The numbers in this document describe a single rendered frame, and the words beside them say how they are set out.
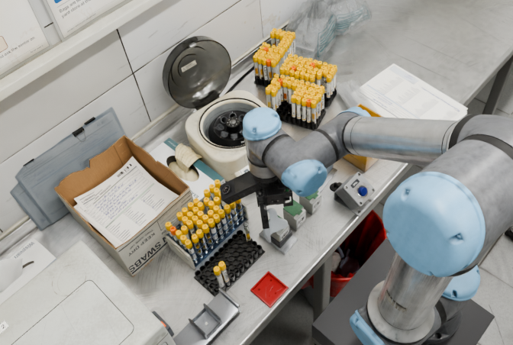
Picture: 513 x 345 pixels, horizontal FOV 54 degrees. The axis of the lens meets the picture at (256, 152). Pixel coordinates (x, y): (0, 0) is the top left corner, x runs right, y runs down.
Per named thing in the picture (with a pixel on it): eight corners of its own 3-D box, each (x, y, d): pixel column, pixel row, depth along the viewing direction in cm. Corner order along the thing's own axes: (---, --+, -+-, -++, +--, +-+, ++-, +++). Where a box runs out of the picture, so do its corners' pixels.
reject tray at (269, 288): (270, 308, 123) (269, 307, 122) (250, 291, 126) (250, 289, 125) (288, 288, 126) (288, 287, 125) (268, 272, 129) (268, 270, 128)
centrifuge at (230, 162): (237, 204, 143) (232, 178, 134) (182, 143, 159) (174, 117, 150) (301, 159, 151) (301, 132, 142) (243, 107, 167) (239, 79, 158)
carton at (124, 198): (132, 279, 131) (114, 251, 119) (71, 217, 145) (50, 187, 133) (201, 217, 141) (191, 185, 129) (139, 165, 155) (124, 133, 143)
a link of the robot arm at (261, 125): (258, 141, 94) (232, 116, 99) (262, 176, 102) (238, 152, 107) (291, 120, 96) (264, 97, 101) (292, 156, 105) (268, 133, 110)
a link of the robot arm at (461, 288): (477, 297, 104) (500, 270, 93) (433, 338, 99) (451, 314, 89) (432, 255, 110) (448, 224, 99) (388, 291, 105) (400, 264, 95)
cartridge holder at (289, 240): (285, 255, 132) (284, 248, 129) (259, 236, 136) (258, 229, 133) (298, 240, 134) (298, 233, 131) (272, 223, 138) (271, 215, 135)
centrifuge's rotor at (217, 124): (229, 166, 145) (226, 149, 139) (200, 135, 153) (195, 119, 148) (271, 138, 150) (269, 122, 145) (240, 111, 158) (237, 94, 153)
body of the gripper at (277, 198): (293, 207, 116) (291, 177, 107) (256, 213, 116) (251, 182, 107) (288, 182, 121) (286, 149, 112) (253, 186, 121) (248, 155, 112)
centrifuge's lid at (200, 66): (159, 59, 135) (145, 48, 140) (183, 128, 152) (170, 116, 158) (224, 24, 142) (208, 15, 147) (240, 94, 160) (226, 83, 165)
